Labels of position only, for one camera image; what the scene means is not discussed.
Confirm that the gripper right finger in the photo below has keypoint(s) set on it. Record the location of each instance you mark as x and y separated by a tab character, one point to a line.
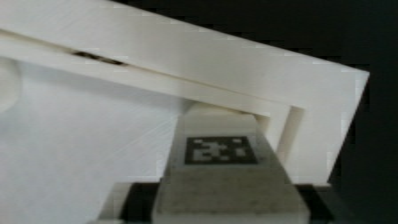
327	208

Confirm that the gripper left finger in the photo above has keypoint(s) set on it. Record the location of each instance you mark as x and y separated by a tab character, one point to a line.
128	204

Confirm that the white table leg with tag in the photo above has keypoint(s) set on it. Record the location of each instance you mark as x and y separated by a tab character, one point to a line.
224	186

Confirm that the white square tabletop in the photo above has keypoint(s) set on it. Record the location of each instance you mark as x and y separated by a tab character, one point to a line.
85	137

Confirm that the white U-shaped fence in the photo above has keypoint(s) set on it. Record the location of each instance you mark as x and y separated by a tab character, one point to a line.
105	40

